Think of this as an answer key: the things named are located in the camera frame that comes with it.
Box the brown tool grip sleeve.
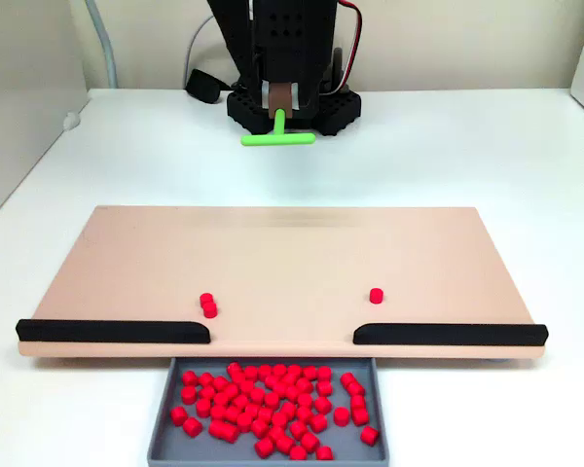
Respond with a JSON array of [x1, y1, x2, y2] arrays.
[[267, 82, 296, 121]]

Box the green T-shaped pusher tool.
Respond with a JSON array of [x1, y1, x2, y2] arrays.
[[240, 109, 317, 148]]

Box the black table clamp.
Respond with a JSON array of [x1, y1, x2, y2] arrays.
[[184, 68, 226, 105]]

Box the pale grey tube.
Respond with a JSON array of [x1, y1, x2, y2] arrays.
[[84, 0, 119, 90]]

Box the beige flat board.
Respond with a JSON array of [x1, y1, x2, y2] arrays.
[[17, 204, 549, 361]]

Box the grey shallow tray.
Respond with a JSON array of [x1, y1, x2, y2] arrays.
[[147, 357, 390, 464]]

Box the red white black servo cable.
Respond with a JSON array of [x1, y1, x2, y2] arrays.
[[337, 0, 364, 94]]

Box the thin white cable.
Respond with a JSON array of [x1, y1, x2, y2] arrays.
[[183, 14, 216, 90]]

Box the black foam guard rail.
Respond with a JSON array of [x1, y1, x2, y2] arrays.
[[15, 318, 212, 345], [352, 322, 550, 347]]

